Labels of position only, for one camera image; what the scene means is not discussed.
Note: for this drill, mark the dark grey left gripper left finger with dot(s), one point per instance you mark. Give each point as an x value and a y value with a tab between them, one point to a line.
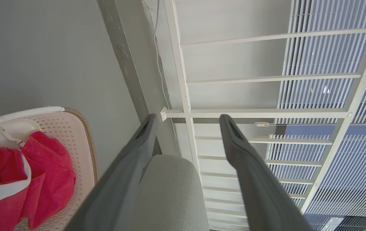
118	186

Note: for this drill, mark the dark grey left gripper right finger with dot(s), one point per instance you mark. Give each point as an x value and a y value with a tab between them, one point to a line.
260	192

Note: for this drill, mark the cream perforated laundry basket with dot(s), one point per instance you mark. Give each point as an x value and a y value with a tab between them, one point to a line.
74	134

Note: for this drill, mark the grey fabric cushion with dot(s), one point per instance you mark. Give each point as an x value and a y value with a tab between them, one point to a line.
173	192

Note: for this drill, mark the red garment with white stripe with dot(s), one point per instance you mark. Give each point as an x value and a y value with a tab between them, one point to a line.
51	173

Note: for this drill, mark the white slatted window blinds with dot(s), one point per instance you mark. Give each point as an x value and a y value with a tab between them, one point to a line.
350	166

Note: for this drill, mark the white metal shelf frame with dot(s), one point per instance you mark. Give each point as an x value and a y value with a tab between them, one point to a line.
266	113

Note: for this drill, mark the small white wall bracket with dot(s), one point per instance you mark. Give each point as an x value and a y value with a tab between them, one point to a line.
163	114

